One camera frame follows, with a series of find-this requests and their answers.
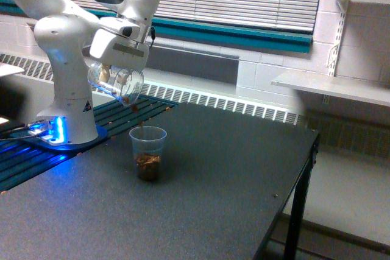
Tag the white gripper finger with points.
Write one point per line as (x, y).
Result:
(122, 76)
(104, 73)

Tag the black slotted rail platform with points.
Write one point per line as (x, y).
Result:
(21, 161)

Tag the black table leg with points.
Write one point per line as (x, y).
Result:
(299, 201)

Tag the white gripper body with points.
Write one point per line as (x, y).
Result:
(111, 49)

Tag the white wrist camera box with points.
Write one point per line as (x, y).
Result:
(127, 28)

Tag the clear plastic cup on table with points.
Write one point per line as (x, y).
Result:
(148, 156)

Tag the white shelf bracket rail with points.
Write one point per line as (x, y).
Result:
(333, 54)

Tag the lower white wall shelf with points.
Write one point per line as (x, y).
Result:
(351, 89)

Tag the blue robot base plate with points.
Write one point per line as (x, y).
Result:
(42, 140)

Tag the clear plastic cup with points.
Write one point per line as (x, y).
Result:
(148, 156)
(126, 94)

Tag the white object at left edge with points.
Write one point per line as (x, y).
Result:
(8, 70)

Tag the white radiator grille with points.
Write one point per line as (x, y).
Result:
(36, 84)

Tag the brown nuts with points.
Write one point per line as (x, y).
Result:
(147, 165)

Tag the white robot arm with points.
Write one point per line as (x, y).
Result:
(83, 50)

